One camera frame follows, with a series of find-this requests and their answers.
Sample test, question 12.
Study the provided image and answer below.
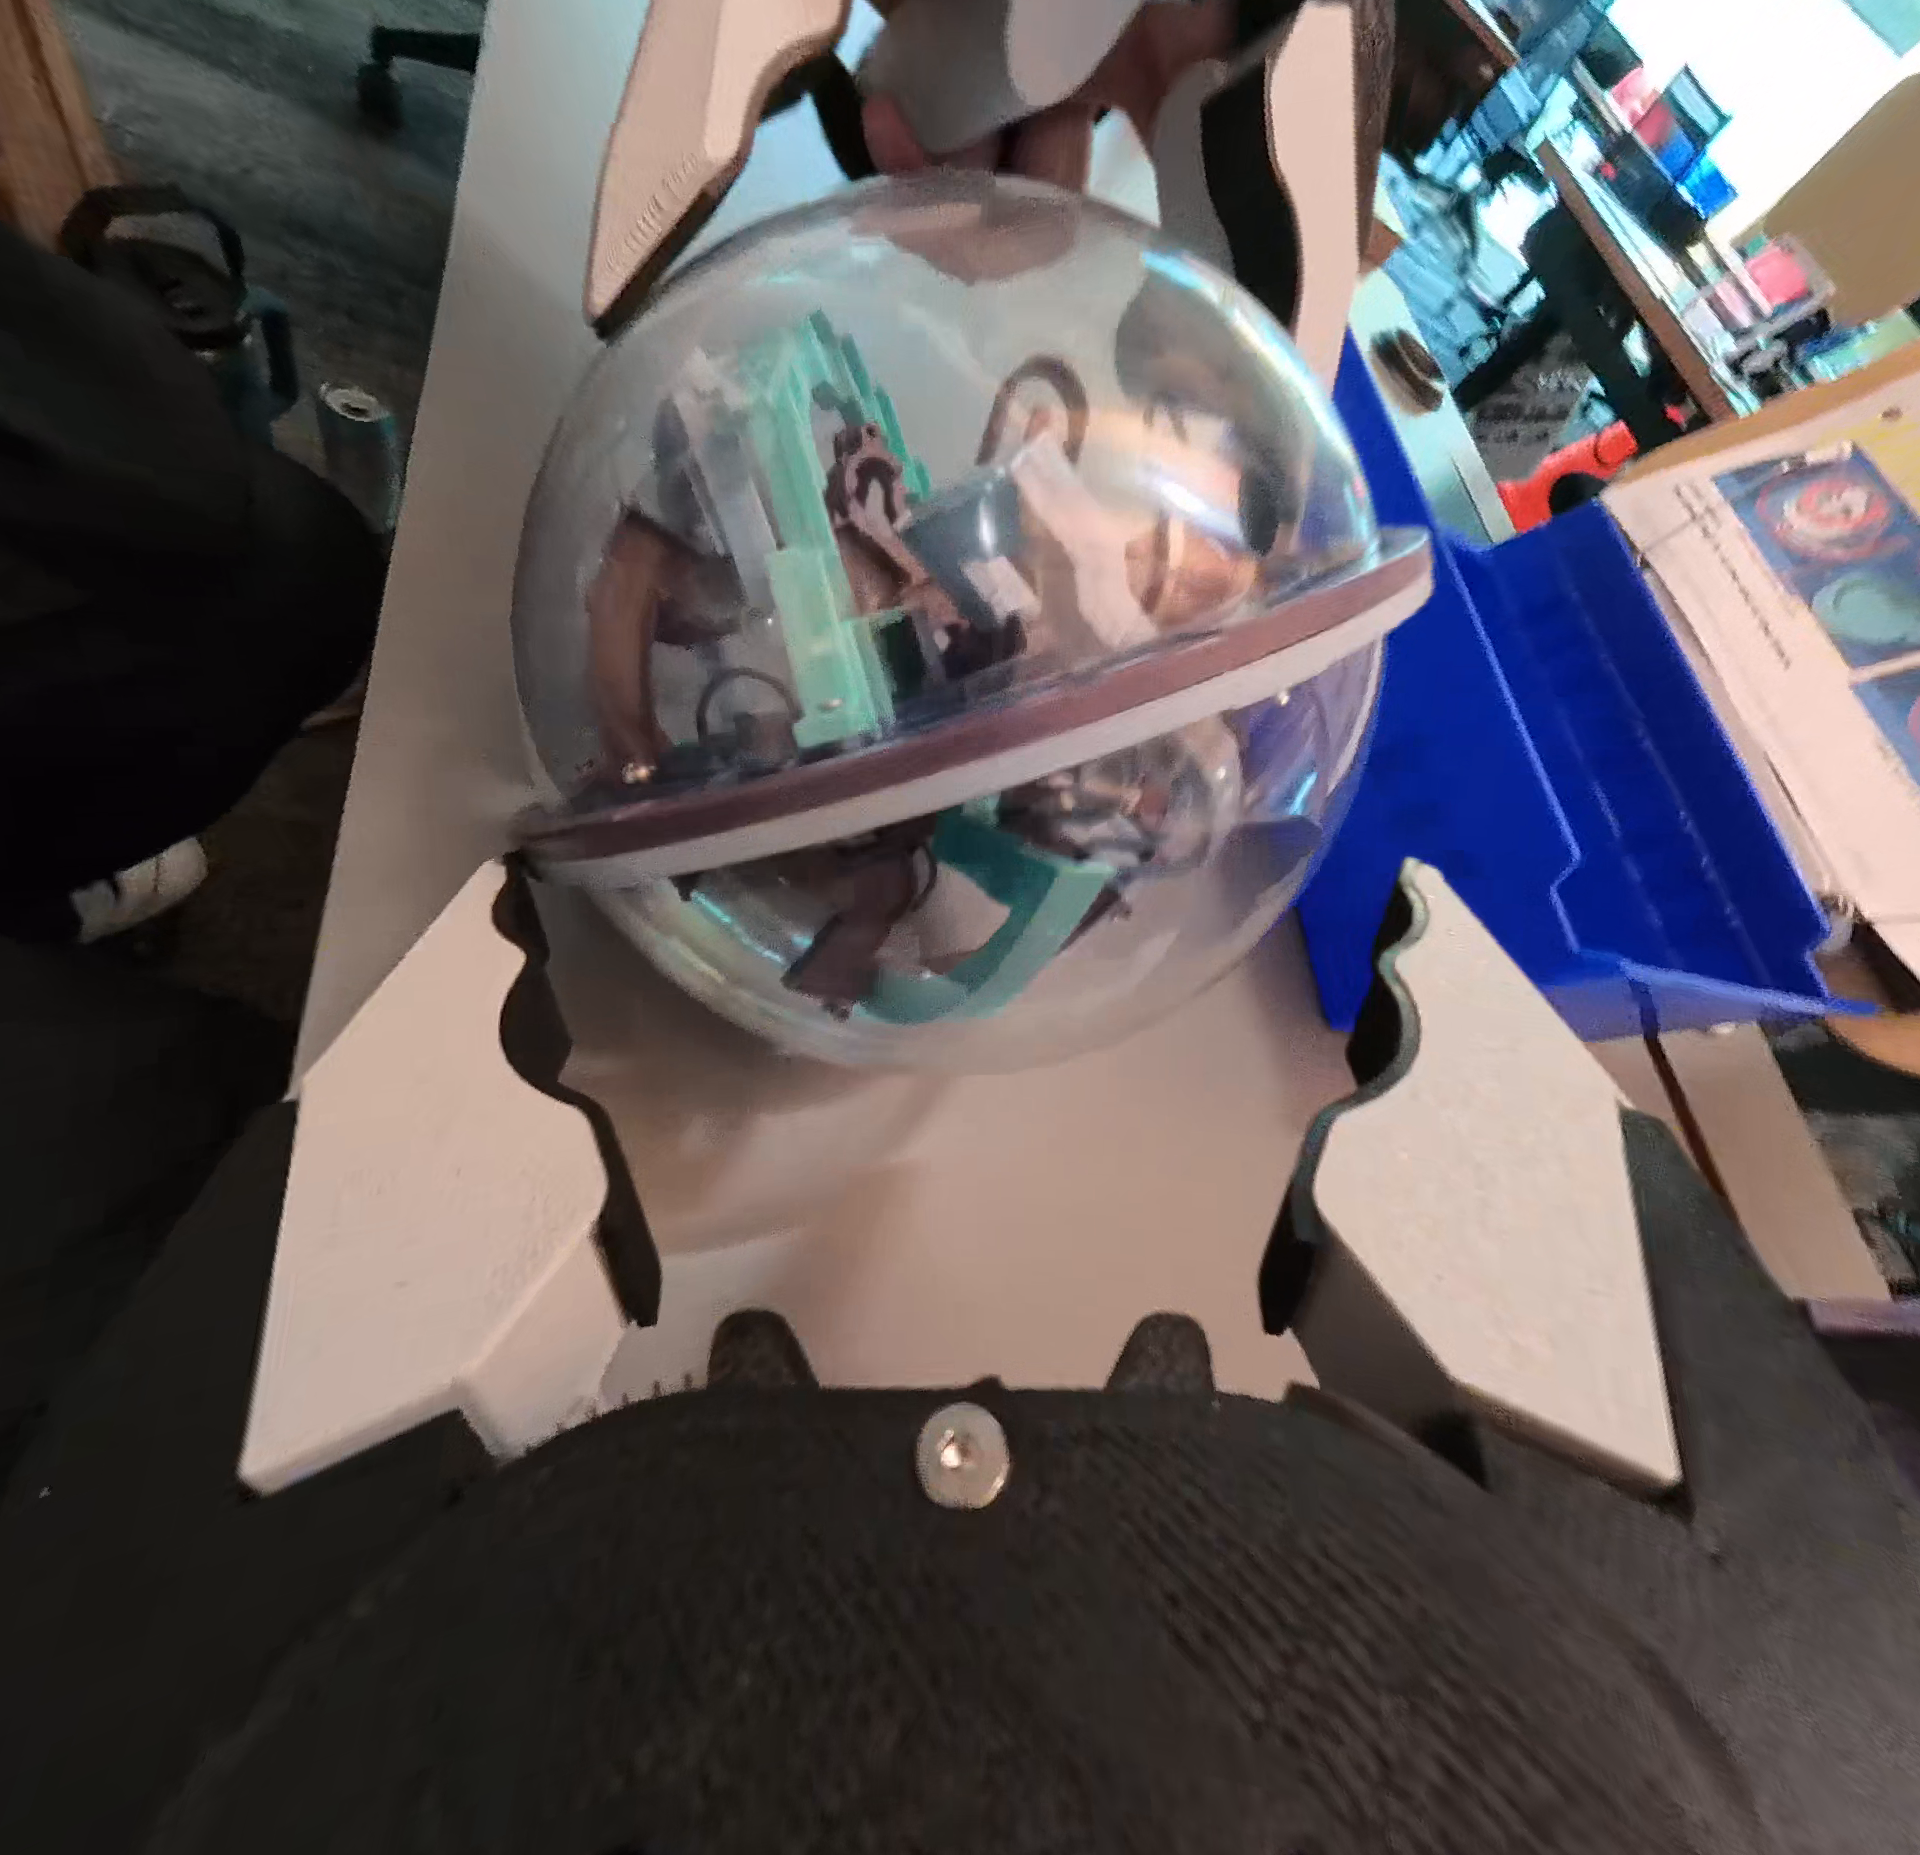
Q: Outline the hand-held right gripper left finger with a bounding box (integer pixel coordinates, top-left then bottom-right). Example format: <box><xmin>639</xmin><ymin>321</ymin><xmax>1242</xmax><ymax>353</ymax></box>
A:
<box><xmin>242</xmin><ymin>853</ymin><xmax>666</xmax><ymax>1498</ymax></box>

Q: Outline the brown cardboard backing board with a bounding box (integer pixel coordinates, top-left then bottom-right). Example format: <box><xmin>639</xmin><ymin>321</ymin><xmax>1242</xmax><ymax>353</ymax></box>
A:
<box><xmin>1626</xmin><ymin>372</ymin><xmax>1920</xmax><ymax>509</ymax></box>

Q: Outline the red plastic chair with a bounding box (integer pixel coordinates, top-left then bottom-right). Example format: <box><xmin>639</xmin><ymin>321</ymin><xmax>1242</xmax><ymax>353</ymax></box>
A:
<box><xmin>1492</xmin><ymin>421</ymin><xmax>1640</xmax><ymax>525</ymax></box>

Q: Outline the printed instruction sheet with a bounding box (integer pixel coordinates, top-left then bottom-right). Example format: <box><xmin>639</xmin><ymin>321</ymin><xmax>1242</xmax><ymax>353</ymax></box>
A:
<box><xmin>1605</xmin><ymin>399</ymin><xmax>1920</xmax><ymax>977</ymax></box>

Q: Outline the white shoe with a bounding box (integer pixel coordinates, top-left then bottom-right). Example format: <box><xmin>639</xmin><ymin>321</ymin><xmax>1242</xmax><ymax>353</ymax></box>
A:
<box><xmin>66</xmin><ymin>834</ymin><xmax>212</xmax><ymax>946</ymax></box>

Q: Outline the person's left hand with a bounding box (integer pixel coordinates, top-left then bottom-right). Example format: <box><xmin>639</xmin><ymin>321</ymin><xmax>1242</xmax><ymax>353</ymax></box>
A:
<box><xmin>858</xmin><ymin>0</ymin><xmax>1251</xmax><ymax>192</ymax></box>

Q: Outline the silver drink can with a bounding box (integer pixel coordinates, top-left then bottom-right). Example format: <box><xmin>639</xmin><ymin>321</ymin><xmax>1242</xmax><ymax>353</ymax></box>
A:
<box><xmin>316</xmin><ymin>382</ymin><xmax>406</xmax><ymax>532</ymax></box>

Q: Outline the clear stand with red card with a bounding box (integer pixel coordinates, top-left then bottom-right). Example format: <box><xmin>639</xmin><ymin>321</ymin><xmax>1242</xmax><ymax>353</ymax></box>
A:
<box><xmin>1725</xmin><ymin>234</ymin><xmax>1836</xmax><ymax>329</ymax></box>

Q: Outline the person's leg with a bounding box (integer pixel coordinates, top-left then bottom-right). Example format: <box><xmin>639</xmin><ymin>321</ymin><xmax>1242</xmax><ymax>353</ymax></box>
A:
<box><xmin>0</xmin><ymin>221</ymin><xmax>396</xmax><ymax>946</ymax></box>

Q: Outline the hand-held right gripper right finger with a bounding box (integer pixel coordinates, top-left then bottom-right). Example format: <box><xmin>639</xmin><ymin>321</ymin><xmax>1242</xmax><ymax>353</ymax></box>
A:
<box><xmin>1258</xmin><ymin>859</ymin><xmax>1685</xmax><ymax>1498</ymax></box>

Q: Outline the long wooden desk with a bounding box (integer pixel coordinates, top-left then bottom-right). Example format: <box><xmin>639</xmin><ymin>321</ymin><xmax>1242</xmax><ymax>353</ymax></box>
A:
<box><xmin>1395</xmin><ymin>0</ymin><xmax>1762</xmax><ymax>420</ymax></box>

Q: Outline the wooden cabinet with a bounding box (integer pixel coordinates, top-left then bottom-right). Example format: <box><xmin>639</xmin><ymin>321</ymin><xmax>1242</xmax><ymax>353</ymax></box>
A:
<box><xmin>0</xmin><ymin>0</ymin><xmax>117</xmax><ymax>240</ymax></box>

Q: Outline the blue plastic bin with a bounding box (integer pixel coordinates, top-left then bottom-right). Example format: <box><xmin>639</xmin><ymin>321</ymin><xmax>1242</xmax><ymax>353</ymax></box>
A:
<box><xmin>1298</xmin><ymin>332</ymin><xmax>1878</xmax><ymax>1042</ymax></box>

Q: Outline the tan board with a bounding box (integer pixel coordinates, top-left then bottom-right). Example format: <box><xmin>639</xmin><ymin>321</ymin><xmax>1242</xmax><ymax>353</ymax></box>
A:
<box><xmin>1762</xmin><ymin>77</ymin><xmax>1920</xmax><ymax>329</ymax></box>

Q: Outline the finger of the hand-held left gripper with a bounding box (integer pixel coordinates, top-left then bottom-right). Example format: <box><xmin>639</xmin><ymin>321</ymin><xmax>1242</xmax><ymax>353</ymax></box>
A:
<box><xmin>1155</xmin><ymin>0</ymin><xmax>1364</xmax><ymax>386</ymax></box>
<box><xmin>581</xmin><ymin>0</ymin><xmax>886</xmax><ymax>341</ymax></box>

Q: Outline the clear plastic maze ball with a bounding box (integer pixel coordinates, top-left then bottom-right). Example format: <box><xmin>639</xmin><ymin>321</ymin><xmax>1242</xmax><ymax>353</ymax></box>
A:
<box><xmin>510</xmin><ymin>173</ymin><xmax>1434</xmax><ymax>1070</ymax></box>

